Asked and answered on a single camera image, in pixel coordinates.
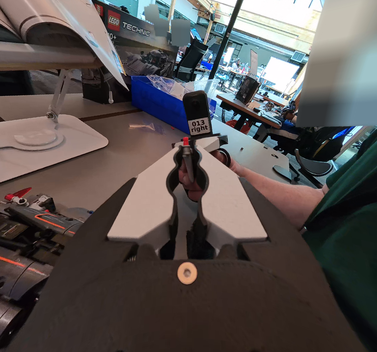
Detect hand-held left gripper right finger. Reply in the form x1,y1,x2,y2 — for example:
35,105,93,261
193,146,268,257

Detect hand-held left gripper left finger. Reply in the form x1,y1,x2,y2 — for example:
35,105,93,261
107,146,183,259

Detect lego car model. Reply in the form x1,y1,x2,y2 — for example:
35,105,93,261
0,187,95,341

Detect person's right forearm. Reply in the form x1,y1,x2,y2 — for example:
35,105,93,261
236,163,327,232

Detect black lego set box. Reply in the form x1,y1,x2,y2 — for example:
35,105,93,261
81,0,180,105

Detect lego instruction booklet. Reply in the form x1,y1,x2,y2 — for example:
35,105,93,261
0,0,130,91

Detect person's right hand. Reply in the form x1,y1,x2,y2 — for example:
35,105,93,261
178,149,247,203

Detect red bucket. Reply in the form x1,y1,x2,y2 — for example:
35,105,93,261
226,119,251,134

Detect flat clear plastic bag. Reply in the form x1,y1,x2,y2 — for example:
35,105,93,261
129,122,167,134

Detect wooden desk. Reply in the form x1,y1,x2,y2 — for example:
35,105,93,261
216,92,290,128

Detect crumpled clear plastic bags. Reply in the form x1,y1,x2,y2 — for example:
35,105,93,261
146,74,220,100

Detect blue plastic bin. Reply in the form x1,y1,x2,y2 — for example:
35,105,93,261
131,75,217,119

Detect black office chair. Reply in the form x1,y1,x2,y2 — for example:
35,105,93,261
177,38,210,83

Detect small black box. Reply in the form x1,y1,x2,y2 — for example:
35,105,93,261
236,75,261,105

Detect black chair armrest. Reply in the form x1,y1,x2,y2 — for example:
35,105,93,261
272,165,292,182
295,149,334,188

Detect black pole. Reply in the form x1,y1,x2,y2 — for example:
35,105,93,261
208,0,254,80

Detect white projection screen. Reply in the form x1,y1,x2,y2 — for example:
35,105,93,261
259,57,300,93

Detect white book stand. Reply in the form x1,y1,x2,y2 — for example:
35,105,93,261
0,41,109,183

